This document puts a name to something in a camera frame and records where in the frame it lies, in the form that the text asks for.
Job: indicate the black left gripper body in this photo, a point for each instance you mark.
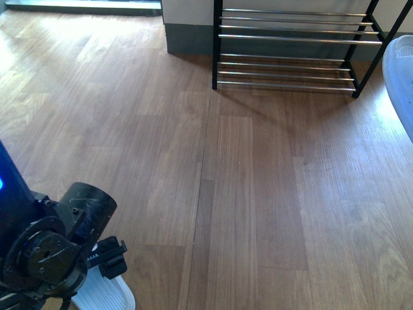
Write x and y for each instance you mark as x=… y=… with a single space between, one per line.
x=50 y=256

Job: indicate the light blue foam slipper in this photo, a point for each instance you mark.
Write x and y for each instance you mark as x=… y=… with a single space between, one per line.
x=397 y=73
x=104 y=287

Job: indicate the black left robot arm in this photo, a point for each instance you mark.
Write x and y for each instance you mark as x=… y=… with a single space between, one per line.
x=80 y=200

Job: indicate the black metal shoe rack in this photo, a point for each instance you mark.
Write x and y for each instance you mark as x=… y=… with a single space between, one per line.
x=312 y=49

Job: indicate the dark grey window frame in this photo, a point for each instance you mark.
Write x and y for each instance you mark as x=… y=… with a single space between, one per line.
x=116 y=8

